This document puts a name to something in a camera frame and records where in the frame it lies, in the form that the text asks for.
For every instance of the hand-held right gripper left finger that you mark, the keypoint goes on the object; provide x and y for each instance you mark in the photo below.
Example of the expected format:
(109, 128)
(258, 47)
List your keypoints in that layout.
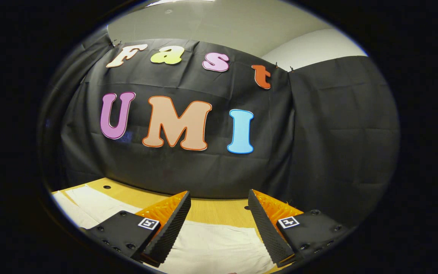
(169, 228)

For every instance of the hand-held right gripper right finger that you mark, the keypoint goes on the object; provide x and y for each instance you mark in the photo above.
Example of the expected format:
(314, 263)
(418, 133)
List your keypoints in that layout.
(266, 228)

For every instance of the white jeans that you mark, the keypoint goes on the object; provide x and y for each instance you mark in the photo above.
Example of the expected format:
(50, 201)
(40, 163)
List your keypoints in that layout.
(211, 247)

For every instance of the black backdrop cloth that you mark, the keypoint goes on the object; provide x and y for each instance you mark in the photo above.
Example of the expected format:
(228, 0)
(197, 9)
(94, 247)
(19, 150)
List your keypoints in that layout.
(337, 133)

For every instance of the ceiling light panel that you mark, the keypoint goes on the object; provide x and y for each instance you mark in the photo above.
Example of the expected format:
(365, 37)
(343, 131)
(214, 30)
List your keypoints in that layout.
(181, 2)

